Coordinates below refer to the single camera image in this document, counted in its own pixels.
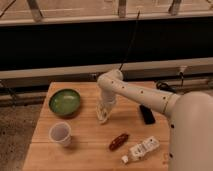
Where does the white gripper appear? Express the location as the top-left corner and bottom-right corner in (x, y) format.
(99, 90), (116, 112)

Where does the white sponge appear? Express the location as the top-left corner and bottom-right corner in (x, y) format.
(96, 103), (111, 124)

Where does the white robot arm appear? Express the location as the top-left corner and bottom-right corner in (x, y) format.
(97, 69), (213, 171)

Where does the brown sausage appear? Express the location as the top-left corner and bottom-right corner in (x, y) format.
(109, 133), (129, 151)

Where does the green bowl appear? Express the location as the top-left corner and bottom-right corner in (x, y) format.
(49, 89), (80, 117)

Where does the black rectangular device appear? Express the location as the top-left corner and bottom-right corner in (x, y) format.
(139, 105), (155, 125)

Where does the clear plastic cup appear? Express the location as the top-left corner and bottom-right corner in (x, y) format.
(49, 122), (71, 147)

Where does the white plastic bottle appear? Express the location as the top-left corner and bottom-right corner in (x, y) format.
(121, 136), (160, 164)

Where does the black cable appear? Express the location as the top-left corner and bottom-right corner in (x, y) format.
(118, 9), (141, 72)

